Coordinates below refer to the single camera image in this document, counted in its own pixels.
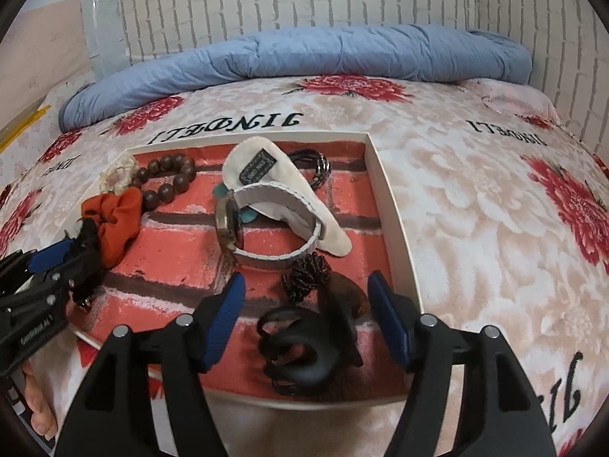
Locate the floral printed blanket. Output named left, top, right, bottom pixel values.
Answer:
left=0, top=74, right=609, bottom=457

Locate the person's left hand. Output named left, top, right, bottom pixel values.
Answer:
left=21, top=359, right=60, bottom=439

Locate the black hair claw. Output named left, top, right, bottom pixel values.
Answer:
left=257, top=290, right=365, bottom=397

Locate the cream scrunchie with black label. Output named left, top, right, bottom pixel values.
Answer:
left=223, top=139, right=354, bottom=259

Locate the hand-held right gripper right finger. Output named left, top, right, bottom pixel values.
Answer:
left=367, top=270, right=557, bottom=457

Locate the black cord bracelet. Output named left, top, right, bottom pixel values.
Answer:
left=285, top=149, right=334, bottom=190

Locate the black scrunchie with charms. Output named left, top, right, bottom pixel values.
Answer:
left=67, top=221, right=108, bottom=312

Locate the white tray with brick lining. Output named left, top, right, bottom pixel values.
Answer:
left=67, top=131, right=425, bottom=410

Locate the brown wooden bead bracelet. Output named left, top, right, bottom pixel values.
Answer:
left=131, top=153, right=198, bottom=213

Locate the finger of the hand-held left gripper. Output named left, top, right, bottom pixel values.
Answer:
left=10, top=257, right=102, bottom=315
left=0, top=239, right=77, bottom=277

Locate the clear plastic container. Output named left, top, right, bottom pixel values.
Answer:
left=80, top=0, right=131, bottom=79

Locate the orange scrunchie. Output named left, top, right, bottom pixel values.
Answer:
left=80, top=188, right=143, bottom=270

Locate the rhinestone brown hair clip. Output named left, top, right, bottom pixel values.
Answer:
left=282, top=252, right=372, bottom=320

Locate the blue quilt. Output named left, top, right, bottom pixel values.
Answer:
left=58, top=24, right=532, bottom=133

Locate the yellow strip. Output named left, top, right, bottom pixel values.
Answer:
left=0, top=105, right=52, bottom=150

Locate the cream satin ruffled scrunchie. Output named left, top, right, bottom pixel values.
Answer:
left=99, top=162, right=141, bottom=197

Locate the white strap wristwatch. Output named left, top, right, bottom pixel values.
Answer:
left=214, top=185, right=324, bottom=262

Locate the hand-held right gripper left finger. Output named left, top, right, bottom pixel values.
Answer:
left=54, top=272, right=247, bottom=457

